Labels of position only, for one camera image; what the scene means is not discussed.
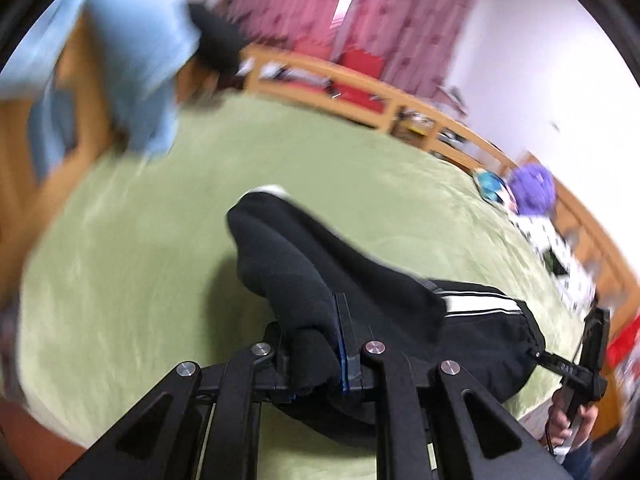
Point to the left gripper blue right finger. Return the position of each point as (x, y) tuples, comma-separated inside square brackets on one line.
[(435, 422)]

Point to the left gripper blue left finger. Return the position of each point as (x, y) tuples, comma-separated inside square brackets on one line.
[(198, 422)]

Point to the black track pants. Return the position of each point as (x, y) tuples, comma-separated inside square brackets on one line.
[(307, 273)]

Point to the person right hand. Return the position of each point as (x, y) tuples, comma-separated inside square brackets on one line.
[(560, 428)]

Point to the red box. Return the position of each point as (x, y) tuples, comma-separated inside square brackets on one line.
[(623, 343)]

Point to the white floral pillow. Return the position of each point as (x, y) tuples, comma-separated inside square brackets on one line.
[(575, 286)]

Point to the green plush bed blanket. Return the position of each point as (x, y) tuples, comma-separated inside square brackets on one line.
[(138, 272)]

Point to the purple plush toy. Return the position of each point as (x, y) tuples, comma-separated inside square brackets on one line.
[(533, 188)]

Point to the black garment on footboard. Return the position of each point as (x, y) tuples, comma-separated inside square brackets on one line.
[(221, 42)]

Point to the left red chair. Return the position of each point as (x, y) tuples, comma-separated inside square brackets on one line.
[(311, 48)]

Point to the light blue fleece garment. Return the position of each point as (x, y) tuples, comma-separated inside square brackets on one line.
[(142, 45)]

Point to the right pink curtain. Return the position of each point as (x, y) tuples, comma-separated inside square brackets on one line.
[(414, 38)]

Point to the wooden bed frame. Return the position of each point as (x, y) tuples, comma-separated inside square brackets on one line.
[(349, 95)]

